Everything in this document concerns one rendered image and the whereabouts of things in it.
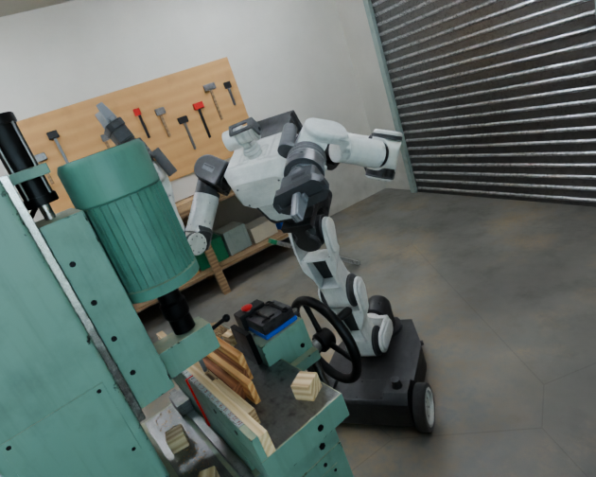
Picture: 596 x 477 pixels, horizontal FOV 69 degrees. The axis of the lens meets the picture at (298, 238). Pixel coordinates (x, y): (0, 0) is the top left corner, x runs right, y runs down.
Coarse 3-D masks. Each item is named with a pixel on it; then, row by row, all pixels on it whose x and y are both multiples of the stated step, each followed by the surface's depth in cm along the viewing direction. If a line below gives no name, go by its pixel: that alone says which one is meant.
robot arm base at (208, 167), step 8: (200, 160) 153; (208, 160) 152; (216, 160) 152; (200, 168) 152; (208, 168) 152; (216, 168) 151; (224, 168) 151; (200, 176) 152; (208, 176) 151; (216, 176) 151; (216, 184) 150; (224, 184) 155; (224, 192) 159
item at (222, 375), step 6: (204, 360) 110; (210, 360) 109; (210, 366) 107; (216, 366) 106; (216, 372) 103; (222, 372) 102; (222, 378) 100; (228, 378) 100; (234, 378) 99; (228, 384) 97; (234, 384) 96; (240, 384) 97; (234, 390) 96; (240, 390) 97; (240, 396) 97
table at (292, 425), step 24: (312, 360) 111; (264, 384) 100; (288, 384) 97; (264, 408) 93; (288, 408) 90; (312, 408) 88; (336, 408) 89; (288, 432) 84; (312, 432) 86; (288, 456) 83
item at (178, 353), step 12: (204, 324) 100; (168, 336) 101; (180, 336) 99; (192, 336) 98; (204, 336) 100; (156, 348) 97; (168, 348) 95; (180, 348) 97; (192, 348) 99; (204, 348) 100; (216, 348) 102; (168, 360) 96; (180, 360) 97; (192, 360) 99; (168, 372) 96; (180, 372) 97
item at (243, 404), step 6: (162, 336) 132; (198, 366) 109; (210, 372) 105; (216, 378) 102; (216, 384) 100; (222, 384) 99; (222, 390) 97; (228, 390) 96; (228, 396) 94; (234, 396) 94; (240, 402) 91; (246, 402) 90; (246, 408) 88; (252, 408) 88; (252, 414) 87; (258, 420) 89
